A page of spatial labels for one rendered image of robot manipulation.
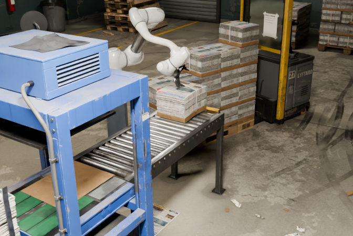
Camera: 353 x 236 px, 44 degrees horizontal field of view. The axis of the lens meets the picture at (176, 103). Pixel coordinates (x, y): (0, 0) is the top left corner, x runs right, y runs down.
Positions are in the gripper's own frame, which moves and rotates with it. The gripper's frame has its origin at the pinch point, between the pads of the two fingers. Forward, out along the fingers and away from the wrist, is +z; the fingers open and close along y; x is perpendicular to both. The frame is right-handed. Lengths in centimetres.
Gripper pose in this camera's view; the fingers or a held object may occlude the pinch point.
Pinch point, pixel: (185, 77)
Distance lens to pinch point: 374.8
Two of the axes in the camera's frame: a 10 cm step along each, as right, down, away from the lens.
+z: 4.9, 1.6, 8.6
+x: 8.3, 2.0, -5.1
